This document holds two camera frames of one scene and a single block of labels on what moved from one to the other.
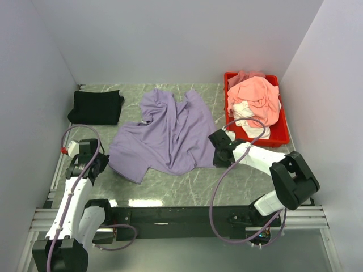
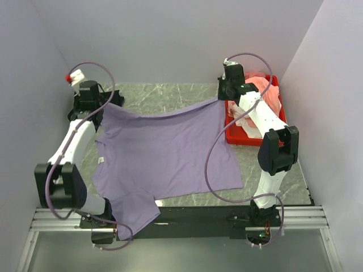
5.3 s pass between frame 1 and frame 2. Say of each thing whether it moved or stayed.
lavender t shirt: moved
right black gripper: moved
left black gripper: moved
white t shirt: stayed
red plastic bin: stayed
